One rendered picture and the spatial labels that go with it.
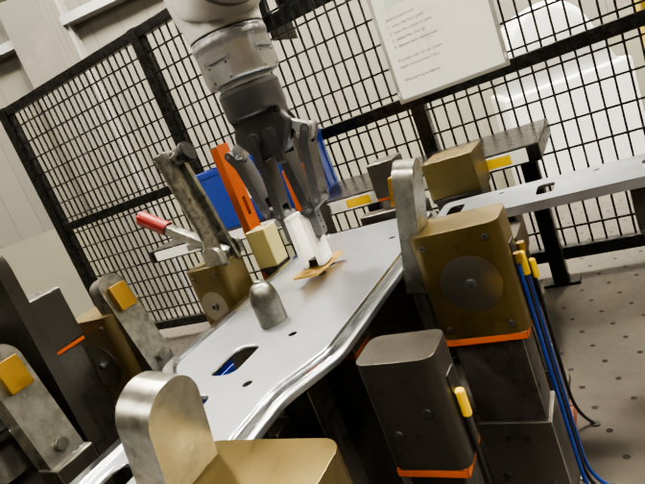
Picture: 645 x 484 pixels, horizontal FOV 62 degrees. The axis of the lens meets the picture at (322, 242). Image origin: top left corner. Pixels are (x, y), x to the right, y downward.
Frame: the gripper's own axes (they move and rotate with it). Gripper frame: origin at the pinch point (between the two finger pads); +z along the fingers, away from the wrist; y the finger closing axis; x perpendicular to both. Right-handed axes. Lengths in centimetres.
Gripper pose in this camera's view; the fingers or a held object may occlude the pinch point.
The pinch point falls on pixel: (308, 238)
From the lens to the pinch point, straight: 67.9
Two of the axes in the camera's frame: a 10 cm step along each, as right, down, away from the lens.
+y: 8.3, -2.0, -5.1
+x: 4.2, -3.7, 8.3
